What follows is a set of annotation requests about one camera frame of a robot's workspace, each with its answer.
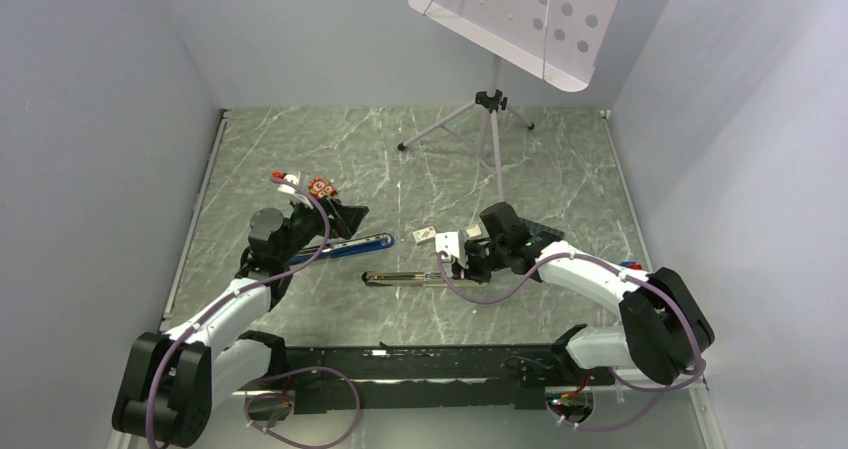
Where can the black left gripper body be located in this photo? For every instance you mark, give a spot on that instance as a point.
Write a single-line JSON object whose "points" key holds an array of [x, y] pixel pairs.
{"points": [[305, 225]]}

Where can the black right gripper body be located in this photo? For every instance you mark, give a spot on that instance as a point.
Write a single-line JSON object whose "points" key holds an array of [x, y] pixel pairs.
{"points": [[482, 260]]}

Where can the blue black stapler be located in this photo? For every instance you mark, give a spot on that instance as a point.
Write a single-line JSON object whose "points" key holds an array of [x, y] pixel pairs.
{"points": [[346, 248]]}

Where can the black silver stapler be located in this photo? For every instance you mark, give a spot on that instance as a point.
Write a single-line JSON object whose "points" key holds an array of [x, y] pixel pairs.
{"points": [[412, 279]]}

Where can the white staple box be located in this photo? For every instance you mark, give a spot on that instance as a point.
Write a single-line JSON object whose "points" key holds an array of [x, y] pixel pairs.
{"points": [[424, 235]]}

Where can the staple box tray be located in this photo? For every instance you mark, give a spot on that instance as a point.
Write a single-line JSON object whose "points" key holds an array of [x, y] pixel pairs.
{"points": [[472, 231]]}

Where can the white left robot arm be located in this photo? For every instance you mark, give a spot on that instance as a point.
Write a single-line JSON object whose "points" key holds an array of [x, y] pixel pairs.
{"points": [[212, 320]]}

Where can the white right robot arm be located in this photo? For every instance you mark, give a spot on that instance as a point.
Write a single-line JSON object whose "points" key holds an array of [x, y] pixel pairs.
{"points": [[662, 332]]}

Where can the dark grey lego baseplate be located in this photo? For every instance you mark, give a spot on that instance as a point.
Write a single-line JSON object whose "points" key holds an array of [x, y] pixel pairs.
{"points": [[538, 229]]}

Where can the red cartoon eraser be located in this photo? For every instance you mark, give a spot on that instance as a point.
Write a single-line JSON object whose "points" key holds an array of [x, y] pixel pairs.
{"points": [[322, 188]]}

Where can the colourful lego toy car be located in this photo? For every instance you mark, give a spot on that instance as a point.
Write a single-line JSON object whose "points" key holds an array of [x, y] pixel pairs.
{"points": [[632, 265]]}

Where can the white perforated music stand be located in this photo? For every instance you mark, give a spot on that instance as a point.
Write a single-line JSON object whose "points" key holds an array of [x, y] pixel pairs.
{"points": [[556, 41]]}

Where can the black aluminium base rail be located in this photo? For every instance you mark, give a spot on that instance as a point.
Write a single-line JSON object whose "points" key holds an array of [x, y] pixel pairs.
{"points": [[321, 379]]}

